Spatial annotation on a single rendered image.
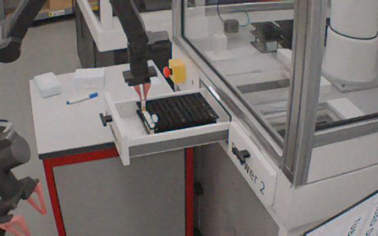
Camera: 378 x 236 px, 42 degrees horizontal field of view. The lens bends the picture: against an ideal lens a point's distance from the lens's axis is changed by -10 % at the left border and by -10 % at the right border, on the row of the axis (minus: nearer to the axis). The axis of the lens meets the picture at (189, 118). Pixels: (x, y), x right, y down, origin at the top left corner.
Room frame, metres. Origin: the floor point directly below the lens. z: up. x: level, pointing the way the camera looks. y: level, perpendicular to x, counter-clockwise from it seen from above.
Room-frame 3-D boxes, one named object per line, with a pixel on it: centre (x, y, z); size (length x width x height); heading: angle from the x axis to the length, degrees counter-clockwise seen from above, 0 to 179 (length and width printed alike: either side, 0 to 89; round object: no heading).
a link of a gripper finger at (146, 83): (1.47, 0.15, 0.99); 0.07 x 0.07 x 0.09; 14
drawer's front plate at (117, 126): (1.43, 0.23, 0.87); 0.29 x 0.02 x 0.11; 19
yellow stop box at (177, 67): (1.84, 0.05, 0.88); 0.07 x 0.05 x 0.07; 19
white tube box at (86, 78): (1.98, 0.41, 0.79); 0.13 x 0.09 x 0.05; 94
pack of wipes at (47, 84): (1.93, 0.60, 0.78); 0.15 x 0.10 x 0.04; 29
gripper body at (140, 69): (1.47, 0.15, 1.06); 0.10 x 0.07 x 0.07; 104
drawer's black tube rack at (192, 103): (1.50, 0.04, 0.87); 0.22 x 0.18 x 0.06; 109
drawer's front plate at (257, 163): (1.24, -0.17, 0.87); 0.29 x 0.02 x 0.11; 19
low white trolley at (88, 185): (1.83, 0.34, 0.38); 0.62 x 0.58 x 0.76; 19
